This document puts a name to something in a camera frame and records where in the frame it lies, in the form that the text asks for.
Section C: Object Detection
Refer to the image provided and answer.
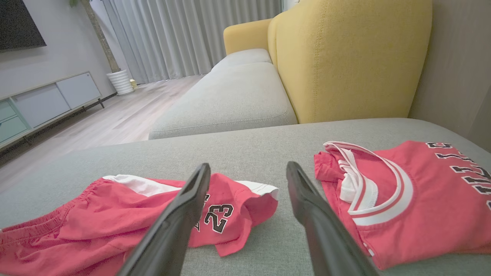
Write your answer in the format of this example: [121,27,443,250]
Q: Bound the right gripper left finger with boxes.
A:
[117,163,211,276]

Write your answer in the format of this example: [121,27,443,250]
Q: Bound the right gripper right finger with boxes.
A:
[286,161,380,276]

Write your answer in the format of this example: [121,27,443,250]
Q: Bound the red shorts white stripes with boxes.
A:
[0,172,279,276]

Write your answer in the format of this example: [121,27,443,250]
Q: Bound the red jersey white trim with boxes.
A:
[314,140,491,271]

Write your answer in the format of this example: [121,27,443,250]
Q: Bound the large grey sofa seat cushion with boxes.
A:
[0,118,491,276]

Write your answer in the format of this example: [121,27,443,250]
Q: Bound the white ribbed plant pot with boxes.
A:
[106,69,135,95]

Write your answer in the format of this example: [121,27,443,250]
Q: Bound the yellow sofa backrest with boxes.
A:
[267,0,433,124]

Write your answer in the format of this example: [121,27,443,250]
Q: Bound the white grey tv cabinet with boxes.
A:
[0,71,105,152]

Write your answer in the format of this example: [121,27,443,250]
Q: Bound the small grey sofa seat cushion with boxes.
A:
[211,49,273,73]

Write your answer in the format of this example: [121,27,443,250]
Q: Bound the grey pleated curtain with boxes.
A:
[90,0,284,85]

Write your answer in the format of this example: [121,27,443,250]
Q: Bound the brown plant trunk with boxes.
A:
[69,0,120,73]

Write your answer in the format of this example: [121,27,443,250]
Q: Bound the yellow sofa armrest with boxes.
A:
[224,18,273,55]

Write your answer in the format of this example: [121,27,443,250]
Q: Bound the black wall television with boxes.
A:
[0,0,47,52]

